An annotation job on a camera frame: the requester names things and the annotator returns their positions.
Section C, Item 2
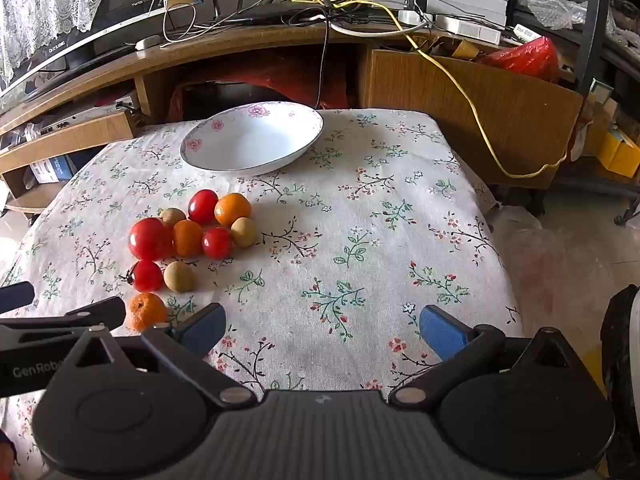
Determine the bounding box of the bubble wrap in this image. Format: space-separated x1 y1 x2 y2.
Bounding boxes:
515 0 573 31

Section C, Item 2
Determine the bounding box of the large red apple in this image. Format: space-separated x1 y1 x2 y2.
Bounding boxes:
128 217 173 262

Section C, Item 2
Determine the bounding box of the dark cloth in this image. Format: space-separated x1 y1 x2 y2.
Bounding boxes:
599 285 640 436

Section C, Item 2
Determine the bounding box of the red plastic bag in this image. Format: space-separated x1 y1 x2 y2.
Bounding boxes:
477 37 560 83

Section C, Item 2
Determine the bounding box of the white lace cloth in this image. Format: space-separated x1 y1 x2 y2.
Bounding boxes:
0 0 113 81

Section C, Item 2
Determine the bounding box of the blue and white box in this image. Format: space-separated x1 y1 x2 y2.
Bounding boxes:
27 155 76 183

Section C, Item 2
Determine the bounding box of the white labelled box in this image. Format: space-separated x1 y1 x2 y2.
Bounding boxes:
509 22 537 44

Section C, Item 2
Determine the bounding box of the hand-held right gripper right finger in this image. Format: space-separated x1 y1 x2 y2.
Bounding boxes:
390 305 596 407

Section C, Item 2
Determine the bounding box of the white power strip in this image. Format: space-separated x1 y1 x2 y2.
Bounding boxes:
434 14 502 44

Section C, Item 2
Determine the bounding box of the silver media player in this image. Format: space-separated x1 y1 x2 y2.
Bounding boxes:
0 97 136 138

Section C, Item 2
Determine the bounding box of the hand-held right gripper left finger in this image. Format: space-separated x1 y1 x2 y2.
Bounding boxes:
50 303 257 407

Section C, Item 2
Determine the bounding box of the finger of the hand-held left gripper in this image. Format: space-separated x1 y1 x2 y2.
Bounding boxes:
0 282 36 313
0 296 127 347

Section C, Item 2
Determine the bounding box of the dark metal rack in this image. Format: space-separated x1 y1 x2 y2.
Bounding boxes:
515 0 640 226

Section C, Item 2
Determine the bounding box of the clear plastic bag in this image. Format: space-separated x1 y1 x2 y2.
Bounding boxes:
0 122 43 151

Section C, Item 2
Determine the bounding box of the red cherry tomato with stem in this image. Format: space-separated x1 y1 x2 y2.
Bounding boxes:
120 259 164 293

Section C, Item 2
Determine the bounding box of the yellow box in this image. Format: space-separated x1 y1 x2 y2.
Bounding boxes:
597 125 640 178

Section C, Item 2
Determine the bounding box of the small orange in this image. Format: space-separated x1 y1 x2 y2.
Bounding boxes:
172 219 205 258
129 292 168 333
214 193 252 227

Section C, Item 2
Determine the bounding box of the floral tablecloth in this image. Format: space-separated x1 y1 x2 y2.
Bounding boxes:
0 109 523 461

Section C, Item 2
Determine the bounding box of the white cable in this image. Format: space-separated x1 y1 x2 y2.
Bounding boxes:
160 1 201 50

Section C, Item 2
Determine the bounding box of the white floral plate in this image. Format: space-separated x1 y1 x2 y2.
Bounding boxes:
180 102 324 177

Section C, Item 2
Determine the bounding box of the yellow cable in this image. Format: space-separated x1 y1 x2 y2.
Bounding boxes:
257 0 571 179

